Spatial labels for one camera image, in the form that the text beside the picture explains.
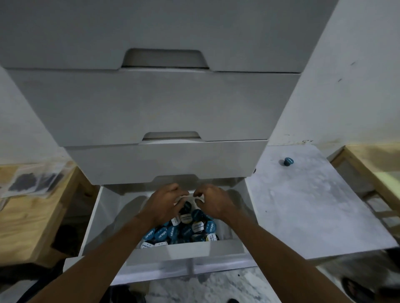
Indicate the person's left hand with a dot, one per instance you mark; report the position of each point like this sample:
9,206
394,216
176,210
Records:
157,206

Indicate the person's right hand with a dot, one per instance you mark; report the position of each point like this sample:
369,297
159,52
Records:
215,203

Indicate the person's left fingers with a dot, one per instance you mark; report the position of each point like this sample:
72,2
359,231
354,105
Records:
180,199

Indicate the person's right fingers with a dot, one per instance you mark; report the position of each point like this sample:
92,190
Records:
201,198

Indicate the white plastic bag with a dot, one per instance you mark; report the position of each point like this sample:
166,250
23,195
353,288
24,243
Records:
182,199

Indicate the person's left forearm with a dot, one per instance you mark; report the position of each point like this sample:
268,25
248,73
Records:
100,259

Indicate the person's right forearm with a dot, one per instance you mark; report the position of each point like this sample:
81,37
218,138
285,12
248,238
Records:
281,262

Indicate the pile of blue coffee capsules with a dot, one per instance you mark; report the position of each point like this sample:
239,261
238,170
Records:
187,229

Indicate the narrow white drawer front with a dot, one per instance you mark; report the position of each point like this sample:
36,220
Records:
156,160

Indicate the open white drawer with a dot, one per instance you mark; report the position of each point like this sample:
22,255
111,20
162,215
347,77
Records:
187,259

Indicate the single blue coffee pod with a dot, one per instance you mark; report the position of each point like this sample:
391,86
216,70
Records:
288,161

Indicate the wide white drawer front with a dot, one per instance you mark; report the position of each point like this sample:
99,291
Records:
150,106

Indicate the white marble slab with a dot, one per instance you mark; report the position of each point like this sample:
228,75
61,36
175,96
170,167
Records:
312,206

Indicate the clear bag with dark contents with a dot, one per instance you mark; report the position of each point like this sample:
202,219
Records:
51,179
22,182

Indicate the light wooden table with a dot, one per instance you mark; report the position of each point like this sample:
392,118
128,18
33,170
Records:
28,224

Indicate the tall white drawer front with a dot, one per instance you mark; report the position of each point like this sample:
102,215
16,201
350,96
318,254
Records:
156,28

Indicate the light wooden frame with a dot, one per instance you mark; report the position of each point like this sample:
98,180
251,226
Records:
375,174

